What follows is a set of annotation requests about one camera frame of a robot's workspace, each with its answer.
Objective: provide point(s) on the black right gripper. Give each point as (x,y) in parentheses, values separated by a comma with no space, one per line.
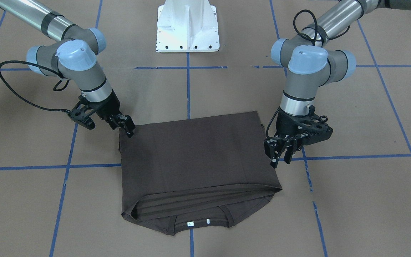
(110,106)

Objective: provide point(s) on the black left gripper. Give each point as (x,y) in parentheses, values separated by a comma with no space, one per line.
(283,125)

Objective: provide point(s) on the dark brown t-shirt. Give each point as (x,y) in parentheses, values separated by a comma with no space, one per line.
(194,173)

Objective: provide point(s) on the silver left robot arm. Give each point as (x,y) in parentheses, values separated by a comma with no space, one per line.
(309,66)

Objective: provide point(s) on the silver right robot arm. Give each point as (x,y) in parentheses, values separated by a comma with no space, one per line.
(72,57)

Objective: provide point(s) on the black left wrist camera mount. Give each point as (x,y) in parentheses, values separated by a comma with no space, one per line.
(315,128)

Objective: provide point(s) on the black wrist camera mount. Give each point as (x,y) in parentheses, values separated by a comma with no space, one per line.
(315,128)
(80,116)

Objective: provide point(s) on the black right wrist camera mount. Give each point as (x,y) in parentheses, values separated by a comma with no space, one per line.
(80,116)

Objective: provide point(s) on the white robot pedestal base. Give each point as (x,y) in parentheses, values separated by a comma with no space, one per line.
(187,26)

